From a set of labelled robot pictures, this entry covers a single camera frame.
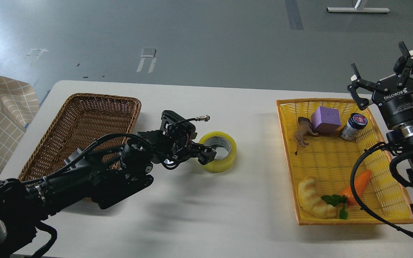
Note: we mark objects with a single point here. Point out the small jar with dark lid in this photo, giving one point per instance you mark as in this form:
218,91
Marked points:
353,126

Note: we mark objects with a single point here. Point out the brown wicker basket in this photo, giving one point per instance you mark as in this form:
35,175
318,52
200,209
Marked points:
82,118

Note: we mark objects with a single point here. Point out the purple foam cube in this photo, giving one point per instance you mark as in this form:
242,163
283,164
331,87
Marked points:
326,120

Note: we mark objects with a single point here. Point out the white stand base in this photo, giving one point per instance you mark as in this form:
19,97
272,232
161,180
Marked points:
357,8

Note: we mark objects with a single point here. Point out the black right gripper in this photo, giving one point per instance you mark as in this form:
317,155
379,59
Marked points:
400,104

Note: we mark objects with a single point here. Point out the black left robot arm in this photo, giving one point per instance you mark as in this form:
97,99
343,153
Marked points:
111,169

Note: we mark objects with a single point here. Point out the yellow plastic basket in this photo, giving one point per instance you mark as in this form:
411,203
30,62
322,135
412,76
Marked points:
330,159

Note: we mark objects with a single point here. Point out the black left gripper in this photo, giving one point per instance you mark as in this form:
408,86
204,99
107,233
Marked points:
174,146

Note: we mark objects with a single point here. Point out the brown toy animal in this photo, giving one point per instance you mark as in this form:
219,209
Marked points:
305,128

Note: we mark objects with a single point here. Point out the toy croissant bread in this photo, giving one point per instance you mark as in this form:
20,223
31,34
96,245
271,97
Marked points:
312,202

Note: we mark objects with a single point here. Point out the yellow tape roll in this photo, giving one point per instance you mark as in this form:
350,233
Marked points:
225,147

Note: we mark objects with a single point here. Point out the orange toy carrot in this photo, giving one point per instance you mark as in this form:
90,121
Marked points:
346,198

